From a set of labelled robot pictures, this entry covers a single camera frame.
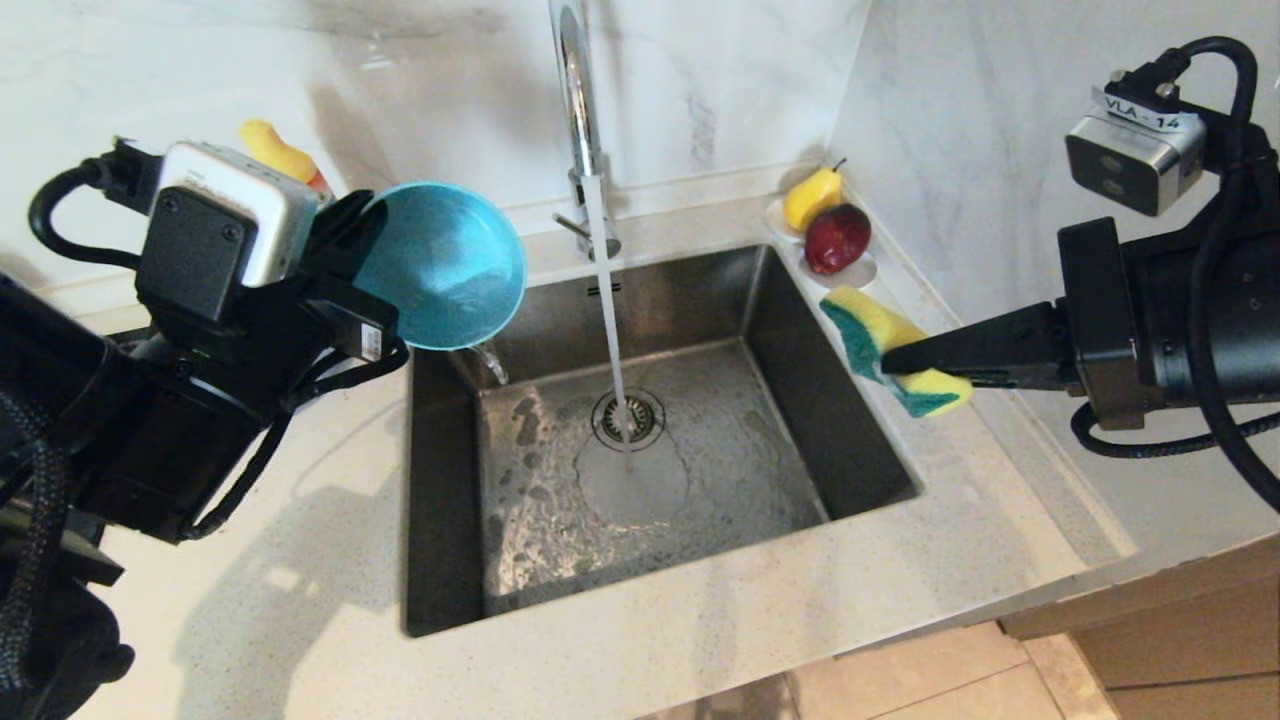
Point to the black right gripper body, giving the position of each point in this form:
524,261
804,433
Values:
1180,320

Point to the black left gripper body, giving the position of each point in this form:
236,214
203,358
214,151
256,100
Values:
180,440

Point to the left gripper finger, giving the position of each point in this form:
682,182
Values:
345,235

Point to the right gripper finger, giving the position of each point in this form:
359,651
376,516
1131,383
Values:
1000,340
1030,377

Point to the light blue bowl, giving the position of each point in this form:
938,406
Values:
450,260

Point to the orange dish soap bottle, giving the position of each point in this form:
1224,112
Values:
270,145

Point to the yellow sponge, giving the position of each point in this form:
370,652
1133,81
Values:
870,315

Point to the chrome faucet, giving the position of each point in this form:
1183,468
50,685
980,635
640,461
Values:
578,100

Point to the stainless steel sink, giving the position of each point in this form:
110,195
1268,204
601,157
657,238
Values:
750,480

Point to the metal sink drain strainer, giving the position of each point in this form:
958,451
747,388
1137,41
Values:
645,415

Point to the dark red apple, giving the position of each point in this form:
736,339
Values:
835,238

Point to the poured water trickle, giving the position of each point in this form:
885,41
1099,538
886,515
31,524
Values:
492,362

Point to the yellow pear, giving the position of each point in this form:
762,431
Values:
808,200

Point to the running water stream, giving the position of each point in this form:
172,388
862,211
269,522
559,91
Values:
610,330

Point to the wooden cabinet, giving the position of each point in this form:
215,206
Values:
1180,640

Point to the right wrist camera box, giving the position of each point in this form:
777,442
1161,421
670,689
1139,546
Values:
1130,160

